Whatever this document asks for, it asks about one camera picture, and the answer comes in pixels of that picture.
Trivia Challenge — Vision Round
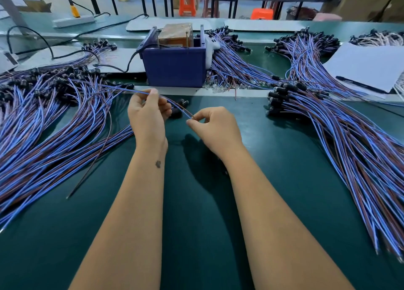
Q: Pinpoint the person's right hand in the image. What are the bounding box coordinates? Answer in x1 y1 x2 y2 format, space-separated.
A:
186 106 244 164

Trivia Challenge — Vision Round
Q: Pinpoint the person's left hand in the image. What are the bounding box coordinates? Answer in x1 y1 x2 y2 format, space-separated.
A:
128 88 173 156

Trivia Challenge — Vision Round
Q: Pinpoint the blue brown plug cable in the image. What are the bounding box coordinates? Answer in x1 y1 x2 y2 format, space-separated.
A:
101 84 195 120

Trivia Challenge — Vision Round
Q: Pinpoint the blue plastic tester box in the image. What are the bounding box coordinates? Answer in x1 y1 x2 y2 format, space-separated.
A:
139 26 208 88

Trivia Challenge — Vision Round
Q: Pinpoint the pile of wired lamps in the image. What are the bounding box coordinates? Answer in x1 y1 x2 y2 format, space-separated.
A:
0 62 190 232
266 81 404 262

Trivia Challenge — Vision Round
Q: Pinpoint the person's left forearm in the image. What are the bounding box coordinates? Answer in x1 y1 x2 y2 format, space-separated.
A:
69 149 168 290

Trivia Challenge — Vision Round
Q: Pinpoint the person's right forearm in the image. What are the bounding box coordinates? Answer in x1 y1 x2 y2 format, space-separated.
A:
224 153 354 290

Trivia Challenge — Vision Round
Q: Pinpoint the white power strip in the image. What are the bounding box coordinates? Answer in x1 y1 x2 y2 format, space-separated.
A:
52 15 97 28

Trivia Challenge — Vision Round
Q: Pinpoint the white flat mat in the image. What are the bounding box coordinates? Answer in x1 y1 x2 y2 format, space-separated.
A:
224 19 308 33
126 17 223 32
16 45 146 73

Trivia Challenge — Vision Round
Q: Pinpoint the brown cardboard block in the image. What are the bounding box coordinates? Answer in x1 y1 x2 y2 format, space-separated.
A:
158 23 194 48

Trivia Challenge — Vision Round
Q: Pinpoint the orange plastic stool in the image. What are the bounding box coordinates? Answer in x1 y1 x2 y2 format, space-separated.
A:
251 9 275 21
178 0 197 17

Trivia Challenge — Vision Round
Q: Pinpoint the black pen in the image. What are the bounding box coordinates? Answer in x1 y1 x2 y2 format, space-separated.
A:
336 76 389 95

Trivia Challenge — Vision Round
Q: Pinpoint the white plastic device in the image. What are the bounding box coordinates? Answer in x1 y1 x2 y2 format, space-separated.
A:
0 49 19 73

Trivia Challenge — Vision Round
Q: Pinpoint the pink plastic stool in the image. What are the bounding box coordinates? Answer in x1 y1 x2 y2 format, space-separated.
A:
314 13 343 22

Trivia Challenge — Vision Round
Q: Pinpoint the open cardboard box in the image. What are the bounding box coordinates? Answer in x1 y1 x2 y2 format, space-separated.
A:
16 0 53 13

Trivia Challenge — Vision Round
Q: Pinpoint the white paper sheet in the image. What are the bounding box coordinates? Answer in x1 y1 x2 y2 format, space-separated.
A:
323 43 404 93

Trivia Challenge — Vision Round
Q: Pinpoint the grey metal pole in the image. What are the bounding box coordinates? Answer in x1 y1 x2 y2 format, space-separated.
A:
0 0 29 27

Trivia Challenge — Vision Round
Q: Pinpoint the loose grey wire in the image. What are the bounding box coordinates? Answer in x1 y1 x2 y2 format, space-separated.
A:
66 113 114 200

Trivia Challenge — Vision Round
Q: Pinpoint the black power cable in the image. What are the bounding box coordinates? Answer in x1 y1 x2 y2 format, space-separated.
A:
6 13 149 59

